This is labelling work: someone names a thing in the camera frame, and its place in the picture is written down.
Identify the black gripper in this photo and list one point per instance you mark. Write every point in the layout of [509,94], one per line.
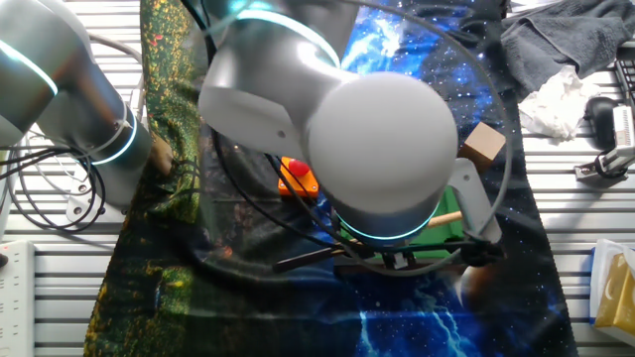
[398,260]

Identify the wooden pool cue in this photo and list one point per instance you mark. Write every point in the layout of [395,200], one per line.
[446,218]

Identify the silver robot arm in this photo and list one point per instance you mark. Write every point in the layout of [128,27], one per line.
[382,149]

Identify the mini green pool table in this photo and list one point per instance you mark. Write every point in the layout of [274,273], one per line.
[446,223]

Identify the orange box with red button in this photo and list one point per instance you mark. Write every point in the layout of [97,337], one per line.
[302,186]

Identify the wooden cube block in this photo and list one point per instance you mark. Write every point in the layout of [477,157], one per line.
[482,146]

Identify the galaxy and forest printed cloth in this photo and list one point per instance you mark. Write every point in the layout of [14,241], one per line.
[248,307]

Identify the yellow package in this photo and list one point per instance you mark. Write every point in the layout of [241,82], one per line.
[607,248]

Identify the gold tissue box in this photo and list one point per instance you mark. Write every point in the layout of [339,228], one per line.
[617,292]

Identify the crumpled white tissue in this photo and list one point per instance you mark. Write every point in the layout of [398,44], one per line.
[560,104]

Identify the black rounded device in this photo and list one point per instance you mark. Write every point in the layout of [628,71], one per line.
[600,119]

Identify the grey towel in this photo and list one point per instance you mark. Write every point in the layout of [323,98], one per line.
[570,35]

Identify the black keyboard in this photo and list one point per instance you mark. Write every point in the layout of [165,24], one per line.
[627,74]

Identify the white power strip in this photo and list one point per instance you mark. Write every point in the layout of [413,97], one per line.
[17,297]

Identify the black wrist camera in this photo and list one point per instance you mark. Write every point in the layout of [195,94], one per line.
[481,254]

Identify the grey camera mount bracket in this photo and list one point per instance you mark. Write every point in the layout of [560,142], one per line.
[471,198]

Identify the silver camera on small stand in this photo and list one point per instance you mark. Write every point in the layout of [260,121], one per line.
[620,157]

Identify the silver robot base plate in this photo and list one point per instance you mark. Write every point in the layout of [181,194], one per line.
[84,208]

